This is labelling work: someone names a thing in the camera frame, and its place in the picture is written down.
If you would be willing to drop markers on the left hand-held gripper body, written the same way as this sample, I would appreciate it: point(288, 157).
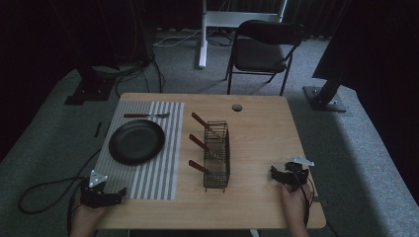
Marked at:
point(94, 197)

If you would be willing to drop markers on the person's left hand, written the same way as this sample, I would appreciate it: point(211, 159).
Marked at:
point(86, 217)

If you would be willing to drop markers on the white desk frame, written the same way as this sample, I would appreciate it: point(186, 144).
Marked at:
point(204, 39)

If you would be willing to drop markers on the small dark floor strip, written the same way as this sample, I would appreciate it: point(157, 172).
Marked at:
point(107, 129)
point(98, 129)

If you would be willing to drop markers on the black round plate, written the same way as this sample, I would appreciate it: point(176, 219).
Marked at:
point(136, 142)

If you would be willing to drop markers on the person's right hand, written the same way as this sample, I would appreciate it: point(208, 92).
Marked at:
point(294, 205)

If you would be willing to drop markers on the black stand with base plate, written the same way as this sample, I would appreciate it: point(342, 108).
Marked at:
point(324, 98)
point(90, 87)

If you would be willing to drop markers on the grey striped placemat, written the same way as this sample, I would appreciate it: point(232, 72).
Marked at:
point(148, 177)

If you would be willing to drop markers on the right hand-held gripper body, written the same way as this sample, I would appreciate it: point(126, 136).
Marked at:
point(296, 176)

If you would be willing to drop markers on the black folding chair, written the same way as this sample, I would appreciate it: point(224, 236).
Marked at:
point(258, 54)

